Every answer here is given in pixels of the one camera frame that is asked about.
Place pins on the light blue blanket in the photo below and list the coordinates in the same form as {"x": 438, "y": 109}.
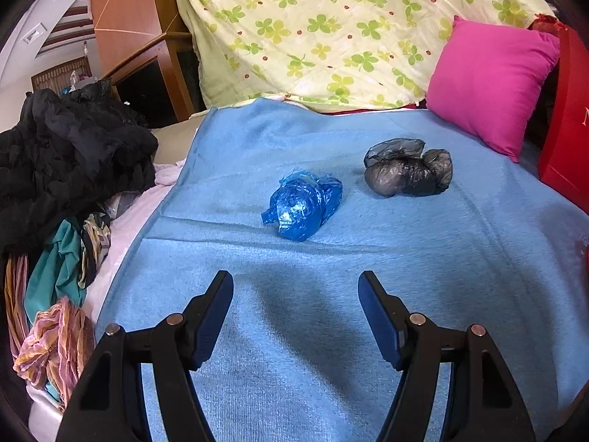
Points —
{"x": 322, "y": 258}

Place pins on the red paper shopping bag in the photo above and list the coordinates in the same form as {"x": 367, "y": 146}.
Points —
{"x": 568, "y": 124}

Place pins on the pink striped crinkled cloth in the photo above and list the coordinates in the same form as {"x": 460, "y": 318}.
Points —
{"x": 50, "y": 345}

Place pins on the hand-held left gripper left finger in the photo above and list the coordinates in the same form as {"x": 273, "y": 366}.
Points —
{"x": 214, "y": 315}

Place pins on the yellow black patterned cloth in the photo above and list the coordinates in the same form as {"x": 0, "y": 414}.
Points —
{"x": 94, "y": 239}

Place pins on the brown wooden pillar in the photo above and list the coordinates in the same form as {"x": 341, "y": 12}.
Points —
{"x": 133, "y": 18}

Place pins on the teal cloth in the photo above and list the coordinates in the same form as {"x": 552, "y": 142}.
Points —
{"x": 53, "y": 267}

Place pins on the blue plastic bag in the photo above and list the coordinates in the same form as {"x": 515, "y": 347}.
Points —
{"x": 299, "y": 205}

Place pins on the green clover print quilt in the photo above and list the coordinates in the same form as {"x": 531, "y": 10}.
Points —
{"x": 345, "y": 32}

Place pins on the pink pillow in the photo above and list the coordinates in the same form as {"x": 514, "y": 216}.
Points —
{"x": 487, "y": 87}

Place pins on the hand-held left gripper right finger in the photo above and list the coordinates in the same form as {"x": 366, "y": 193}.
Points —
{"x": 379, "y": 320}

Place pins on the black plastic bag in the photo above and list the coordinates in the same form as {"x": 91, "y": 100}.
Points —
{"x": 405, "y": 175}

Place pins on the white bed sheet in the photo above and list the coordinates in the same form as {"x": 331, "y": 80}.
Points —
{"x": 133, "y": 225}

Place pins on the black lace cloth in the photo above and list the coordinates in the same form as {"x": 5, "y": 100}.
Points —
{"x": 69, "y": 156}

